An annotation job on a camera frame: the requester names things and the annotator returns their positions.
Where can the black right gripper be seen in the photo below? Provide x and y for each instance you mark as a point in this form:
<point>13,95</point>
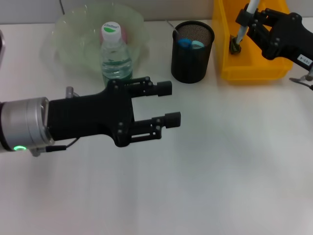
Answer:
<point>288,36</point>

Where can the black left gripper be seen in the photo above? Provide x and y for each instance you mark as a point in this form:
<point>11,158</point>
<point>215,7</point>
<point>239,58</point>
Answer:
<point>93,115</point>

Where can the silver white pen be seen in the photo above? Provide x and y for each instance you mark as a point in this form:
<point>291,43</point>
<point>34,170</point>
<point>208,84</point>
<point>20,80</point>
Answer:
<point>247,19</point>

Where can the green plastic wrapper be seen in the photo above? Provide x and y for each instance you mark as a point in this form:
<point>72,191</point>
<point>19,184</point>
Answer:
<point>234,47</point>

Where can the clear water bottle green label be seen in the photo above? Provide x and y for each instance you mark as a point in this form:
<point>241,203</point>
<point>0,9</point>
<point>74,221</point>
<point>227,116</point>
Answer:
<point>115,58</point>

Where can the blue turquoise scissors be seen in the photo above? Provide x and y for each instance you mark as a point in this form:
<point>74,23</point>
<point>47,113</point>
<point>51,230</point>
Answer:
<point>185,44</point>

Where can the clear plastic ruler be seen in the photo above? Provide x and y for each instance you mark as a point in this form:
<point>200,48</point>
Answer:
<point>174,30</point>

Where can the black mesh pen cup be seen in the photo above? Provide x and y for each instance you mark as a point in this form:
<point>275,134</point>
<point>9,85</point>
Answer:
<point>192,66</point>

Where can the green glass fruit plate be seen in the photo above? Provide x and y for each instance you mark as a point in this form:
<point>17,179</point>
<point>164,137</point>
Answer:
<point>73,41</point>

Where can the yellow plastic storage bin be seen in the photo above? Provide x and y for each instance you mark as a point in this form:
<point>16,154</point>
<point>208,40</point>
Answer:
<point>244,71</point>

